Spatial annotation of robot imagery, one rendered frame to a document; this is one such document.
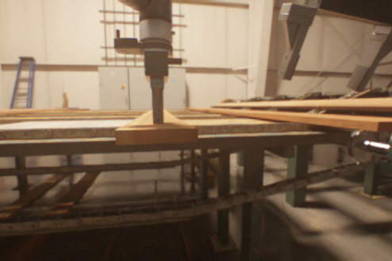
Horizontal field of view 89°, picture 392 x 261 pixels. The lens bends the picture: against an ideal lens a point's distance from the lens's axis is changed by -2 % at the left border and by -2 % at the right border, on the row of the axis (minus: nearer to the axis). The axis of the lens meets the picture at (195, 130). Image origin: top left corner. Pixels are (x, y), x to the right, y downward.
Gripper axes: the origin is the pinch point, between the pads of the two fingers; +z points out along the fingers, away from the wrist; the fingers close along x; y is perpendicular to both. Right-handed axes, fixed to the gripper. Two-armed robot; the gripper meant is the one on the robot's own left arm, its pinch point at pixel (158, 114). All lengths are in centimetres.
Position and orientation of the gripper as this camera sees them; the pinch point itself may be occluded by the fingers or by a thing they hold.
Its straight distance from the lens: 49.9
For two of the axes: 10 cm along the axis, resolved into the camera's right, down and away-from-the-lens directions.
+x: -1.7, -1.2, 9.8
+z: 0.0, 9.9, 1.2
